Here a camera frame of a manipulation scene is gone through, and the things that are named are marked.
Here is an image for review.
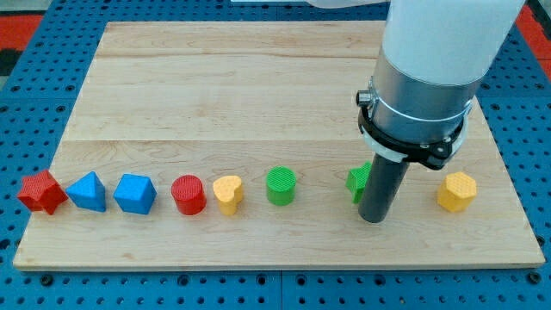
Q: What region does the green star block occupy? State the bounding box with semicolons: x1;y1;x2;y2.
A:
345;161;372;204

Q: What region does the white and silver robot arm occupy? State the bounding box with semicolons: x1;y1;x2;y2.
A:
356;0;524;170

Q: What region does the red star block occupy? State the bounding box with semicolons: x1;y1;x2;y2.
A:
17;170;68;215

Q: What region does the green cylinder block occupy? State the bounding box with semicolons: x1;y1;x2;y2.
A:
266;166;296;206

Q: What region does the yellow heart block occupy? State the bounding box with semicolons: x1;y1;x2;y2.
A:
213;176;244;216

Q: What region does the light wooden board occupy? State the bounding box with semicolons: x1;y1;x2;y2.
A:
13;21;545;271

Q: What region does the red cylinder block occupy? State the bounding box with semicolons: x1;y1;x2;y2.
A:
170;175;207;215

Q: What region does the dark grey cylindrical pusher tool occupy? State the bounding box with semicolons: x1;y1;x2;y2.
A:
358;154;409;223

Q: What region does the blue cube block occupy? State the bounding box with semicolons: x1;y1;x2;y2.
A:
113;174;157;215

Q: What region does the yellow hexagon block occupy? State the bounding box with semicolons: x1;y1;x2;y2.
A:
436;172;478;213

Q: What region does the blue triangle block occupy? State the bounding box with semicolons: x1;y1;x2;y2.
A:
65;171;107;212

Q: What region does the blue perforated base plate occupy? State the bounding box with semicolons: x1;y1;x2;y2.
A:
1;0;550;309

